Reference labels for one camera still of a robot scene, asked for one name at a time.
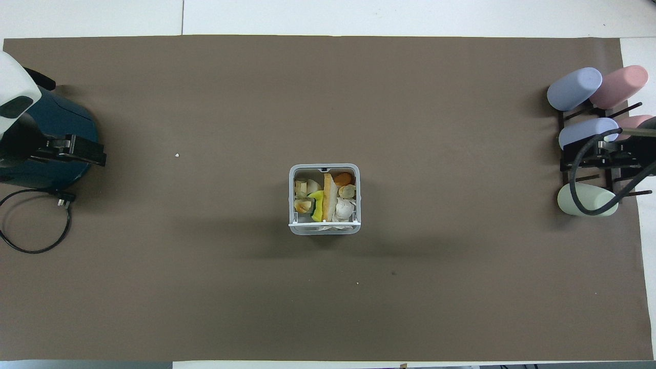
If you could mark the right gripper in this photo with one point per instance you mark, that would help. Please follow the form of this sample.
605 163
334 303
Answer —
628 152

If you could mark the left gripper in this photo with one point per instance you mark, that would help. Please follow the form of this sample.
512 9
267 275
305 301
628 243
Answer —
20 146

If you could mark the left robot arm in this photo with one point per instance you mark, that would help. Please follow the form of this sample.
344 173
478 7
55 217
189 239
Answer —
13 77

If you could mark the grey trash can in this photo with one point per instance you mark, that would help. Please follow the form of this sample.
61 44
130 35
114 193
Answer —
292 205

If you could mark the pink cup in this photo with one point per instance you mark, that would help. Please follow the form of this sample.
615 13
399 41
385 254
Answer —
633 123
620 84

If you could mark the black cup rack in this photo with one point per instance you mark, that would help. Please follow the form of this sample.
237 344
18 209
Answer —
589 165

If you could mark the lavender cup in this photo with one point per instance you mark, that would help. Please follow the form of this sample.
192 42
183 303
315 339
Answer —
574 88
581 132

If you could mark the pale green cup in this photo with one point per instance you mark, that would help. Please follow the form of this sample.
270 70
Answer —
597 202

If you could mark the dark teal electric kettle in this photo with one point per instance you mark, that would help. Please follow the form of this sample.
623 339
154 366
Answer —
72 118

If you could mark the orange food piece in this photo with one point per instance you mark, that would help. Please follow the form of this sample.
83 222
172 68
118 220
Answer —
343 179

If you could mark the crumpled white tissue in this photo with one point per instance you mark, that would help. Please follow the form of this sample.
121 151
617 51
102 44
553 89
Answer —
344 209

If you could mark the bread slice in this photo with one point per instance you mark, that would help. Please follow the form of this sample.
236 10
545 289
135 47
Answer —
329 197

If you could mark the yellow banana peel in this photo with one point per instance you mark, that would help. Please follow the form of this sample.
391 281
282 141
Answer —
318 207

